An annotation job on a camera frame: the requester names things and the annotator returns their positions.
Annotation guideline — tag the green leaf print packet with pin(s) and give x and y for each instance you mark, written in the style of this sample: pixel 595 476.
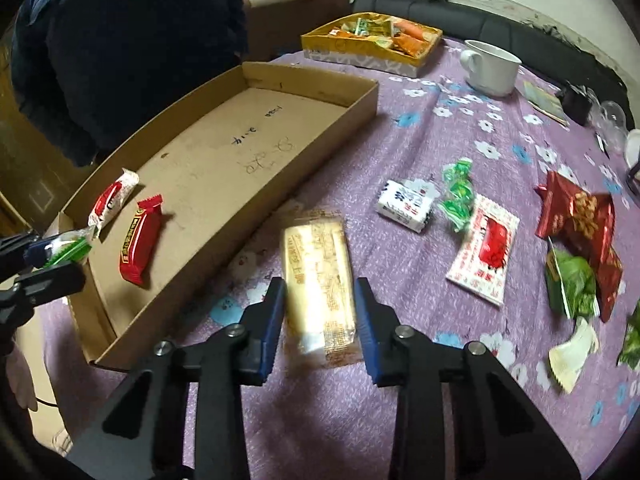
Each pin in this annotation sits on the green leaf print packet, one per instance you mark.
pixel 571 282

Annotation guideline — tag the clear plastic container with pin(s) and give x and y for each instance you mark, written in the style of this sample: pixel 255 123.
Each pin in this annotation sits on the clear plastic container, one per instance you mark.
pixel 612 122

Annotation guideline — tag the cream white snack packet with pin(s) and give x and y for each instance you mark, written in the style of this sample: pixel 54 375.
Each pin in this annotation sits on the cream white snack packet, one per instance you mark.
pixel 575 355

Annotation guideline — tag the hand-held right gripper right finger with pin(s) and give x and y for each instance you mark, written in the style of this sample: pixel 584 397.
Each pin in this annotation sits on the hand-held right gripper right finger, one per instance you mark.
pixel 366 332

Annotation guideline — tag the yellow patterned box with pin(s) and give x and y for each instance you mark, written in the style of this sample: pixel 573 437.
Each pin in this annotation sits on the yellow patterned box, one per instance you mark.
pixel 350 52

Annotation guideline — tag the red snack bar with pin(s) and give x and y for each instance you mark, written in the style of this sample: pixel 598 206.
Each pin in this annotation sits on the red snack bar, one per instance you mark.
pixel 140 242

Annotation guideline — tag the red and white snack packet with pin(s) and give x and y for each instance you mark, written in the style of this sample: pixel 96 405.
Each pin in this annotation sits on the red and white snack packet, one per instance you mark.
pixel 112 201

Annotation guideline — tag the red nut packet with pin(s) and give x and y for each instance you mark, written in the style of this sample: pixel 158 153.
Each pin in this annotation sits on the red nut packet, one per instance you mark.
pixel 575 215

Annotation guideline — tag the white and blue snack packet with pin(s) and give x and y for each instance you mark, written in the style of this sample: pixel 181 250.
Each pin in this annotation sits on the white and blue snack packet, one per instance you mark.
pixel 405 205

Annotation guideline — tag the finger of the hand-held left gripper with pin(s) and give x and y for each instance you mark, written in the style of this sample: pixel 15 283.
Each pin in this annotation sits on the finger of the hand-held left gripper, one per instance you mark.
pixel 36 251
pixel 47 284

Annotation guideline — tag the white cup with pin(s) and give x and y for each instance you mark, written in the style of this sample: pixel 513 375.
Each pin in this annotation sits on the white cup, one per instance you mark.
pixel 492 67

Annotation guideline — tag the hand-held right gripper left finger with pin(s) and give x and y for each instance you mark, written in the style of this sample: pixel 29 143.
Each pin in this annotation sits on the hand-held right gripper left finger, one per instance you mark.
pixel 272 322

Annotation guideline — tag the brown cardboard box tray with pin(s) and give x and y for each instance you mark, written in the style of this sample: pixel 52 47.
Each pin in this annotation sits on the brown cardboard box tray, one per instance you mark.
pixel 210 170

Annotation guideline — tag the person in dark clothes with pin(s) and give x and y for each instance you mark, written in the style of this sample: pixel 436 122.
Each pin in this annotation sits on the person in dark clothes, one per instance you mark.
pixel 125 50

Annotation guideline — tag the dark green snack packet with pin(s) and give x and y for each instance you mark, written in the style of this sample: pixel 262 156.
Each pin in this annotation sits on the dark green snack packet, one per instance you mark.
pixel 631 335

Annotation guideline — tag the yellow cracker packet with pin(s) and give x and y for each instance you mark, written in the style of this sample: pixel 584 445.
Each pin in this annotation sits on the yellow cracker packet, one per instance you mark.
pixel 320 290

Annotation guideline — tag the white round object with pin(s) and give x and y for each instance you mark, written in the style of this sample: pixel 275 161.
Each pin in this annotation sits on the white round object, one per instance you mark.
pixel 633 147

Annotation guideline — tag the dark red snack packet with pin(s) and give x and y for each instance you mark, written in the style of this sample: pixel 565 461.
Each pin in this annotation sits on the dark red snack packet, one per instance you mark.
pixel 607 272

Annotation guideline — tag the green and white snack packet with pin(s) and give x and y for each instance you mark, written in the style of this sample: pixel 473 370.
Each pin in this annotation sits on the green and white snack packet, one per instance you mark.
pixel 70 245

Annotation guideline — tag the brown armchair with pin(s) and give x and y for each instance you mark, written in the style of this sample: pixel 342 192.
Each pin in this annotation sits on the brown armchair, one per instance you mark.
pixel 280 15

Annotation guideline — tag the black sofa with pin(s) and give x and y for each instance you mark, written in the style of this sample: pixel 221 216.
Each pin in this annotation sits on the black sofa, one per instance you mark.
pixel 500 25

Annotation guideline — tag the white packet with red print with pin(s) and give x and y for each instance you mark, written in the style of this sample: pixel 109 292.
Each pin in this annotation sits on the white packet with red print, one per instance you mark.
pixel 482 250

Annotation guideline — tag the green candy packet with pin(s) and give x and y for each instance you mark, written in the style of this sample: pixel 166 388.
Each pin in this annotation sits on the green candy packet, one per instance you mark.
pixel 457 195

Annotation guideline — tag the purple floral tablecloth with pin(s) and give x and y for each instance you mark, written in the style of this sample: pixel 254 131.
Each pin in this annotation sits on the purple floral tablecloth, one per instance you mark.
pixel 450 320

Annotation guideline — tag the printed card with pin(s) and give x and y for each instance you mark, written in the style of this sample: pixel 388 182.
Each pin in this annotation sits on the printed card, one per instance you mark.
pixel 545 101

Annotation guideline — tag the pile of assorted snack packets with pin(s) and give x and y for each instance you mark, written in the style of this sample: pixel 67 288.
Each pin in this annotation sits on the pile of assorted snack packets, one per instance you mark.
pixel 385 32

